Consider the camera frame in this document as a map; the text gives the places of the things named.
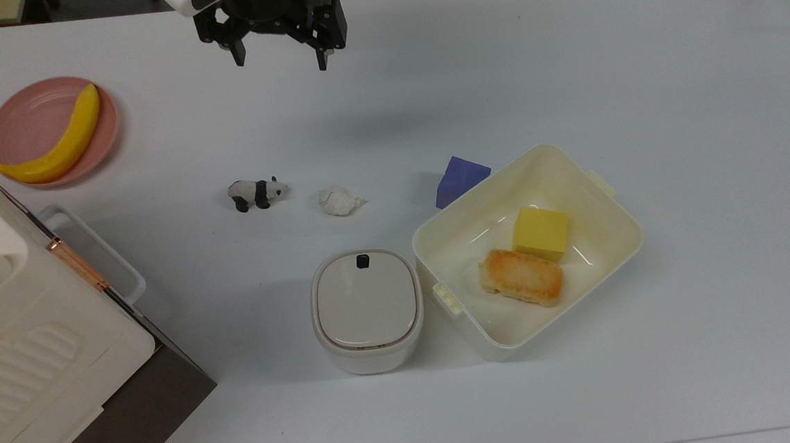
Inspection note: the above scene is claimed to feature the crumpled white paper ball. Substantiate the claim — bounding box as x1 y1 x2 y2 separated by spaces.
318 184 368 218

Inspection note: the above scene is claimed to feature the white trash can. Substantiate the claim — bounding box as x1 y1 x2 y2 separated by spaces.
307 245 429 379

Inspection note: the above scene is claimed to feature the purple block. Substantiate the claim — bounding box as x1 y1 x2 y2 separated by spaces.
432 154 494 210

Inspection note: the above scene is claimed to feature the cream plastic container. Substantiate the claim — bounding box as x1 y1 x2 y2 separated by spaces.
406 137 652 367

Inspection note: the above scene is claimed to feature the yellow banana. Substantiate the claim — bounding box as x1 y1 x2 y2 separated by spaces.
0 83 106 186

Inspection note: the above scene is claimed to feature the white oven appliance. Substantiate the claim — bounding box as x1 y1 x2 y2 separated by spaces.
0 128 221 443

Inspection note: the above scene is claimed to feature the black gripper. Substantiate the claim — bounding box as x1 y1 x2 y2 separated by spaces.
192 0 352 80

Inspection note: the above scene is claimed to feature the toasted bread piece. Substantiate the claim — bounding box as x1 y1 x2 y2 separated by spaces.
476 244 567 313

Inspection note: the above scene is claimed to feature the toy panda figure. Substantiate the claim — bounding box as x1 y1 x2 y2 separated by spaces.
227 175 291 214

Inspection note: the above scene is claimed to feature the yellow cube block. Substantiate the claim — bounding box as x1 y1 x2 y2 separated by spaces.
509 202 573 266

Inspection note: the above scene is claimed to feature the pink plate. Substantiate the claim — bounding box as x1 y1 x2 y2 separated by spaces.
0 73 124 191

